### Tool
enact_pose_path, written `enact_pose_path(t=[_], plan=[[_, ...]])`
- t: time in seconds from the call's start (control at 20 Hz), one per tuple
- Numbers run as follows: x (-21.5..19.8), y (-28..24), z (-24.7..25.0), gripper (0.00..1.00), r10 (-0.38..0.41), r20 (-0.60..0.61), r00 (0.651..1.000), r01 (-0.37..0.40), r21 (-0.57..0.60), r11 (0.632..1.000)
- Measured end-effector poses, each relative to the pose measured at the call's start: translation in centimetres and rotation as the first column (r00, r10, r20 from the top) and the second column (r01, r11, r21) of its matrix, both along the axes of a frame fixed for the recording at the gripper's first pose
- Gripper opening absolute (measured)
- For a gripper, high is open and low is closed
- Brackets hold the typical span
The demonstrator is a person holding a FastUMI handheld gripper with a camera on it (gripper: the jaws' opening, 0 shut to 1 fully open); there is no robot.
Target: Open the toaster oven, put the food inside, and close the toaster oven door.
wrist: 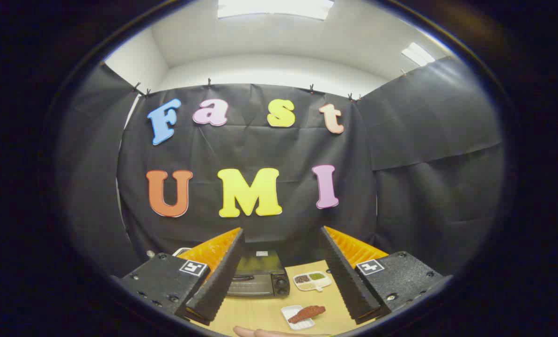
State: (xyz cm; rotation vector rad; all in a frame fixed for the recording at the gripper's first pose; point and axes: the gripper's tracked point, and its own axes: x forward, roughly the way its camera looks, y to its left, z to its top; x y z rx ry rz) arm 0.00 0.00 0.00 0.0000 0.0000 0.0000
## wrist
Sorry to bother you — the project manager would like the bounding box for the large ceiling light panel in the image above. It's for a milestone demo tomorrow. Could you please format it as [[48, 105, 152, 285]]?
[[217, 0, 335, 20]]

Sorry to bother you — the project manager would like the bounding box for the white divided dish with beans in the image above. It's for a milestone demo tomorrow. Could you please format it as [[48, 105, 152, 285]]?
[[292, 271, 332, 293]]

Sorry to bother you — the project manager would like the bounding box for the small ceiling light panel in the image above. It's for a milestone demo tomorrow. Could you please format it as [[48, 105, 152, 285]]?
[[402, 42, 436, 67]]

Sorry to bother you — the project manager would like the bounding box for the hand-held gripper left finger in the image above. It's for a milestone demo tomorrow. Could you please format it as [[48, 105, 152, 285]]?
[[112, 227, 246, 327]]

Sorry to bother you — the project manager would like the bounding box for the small white rectangular plate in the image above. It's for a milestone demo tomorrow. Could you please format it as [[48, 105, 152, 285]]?
[[280, 305, 316, 331]]

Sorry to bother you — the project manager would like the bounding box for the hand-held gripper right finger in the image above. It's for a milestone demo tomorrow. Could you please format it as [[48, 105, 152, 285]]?
[[320, 226, 453, 325]]

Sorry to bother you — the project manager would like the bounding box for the black toaster oven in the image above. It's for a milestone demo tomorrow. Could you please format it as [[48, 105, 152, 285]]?
[[226, 249, 291, 299]]

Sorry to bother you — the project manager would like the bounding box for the reddish-brown meat slice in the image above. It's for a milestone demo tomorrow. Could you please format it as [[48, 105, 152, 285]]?
[[287, 306, 326, 324]]

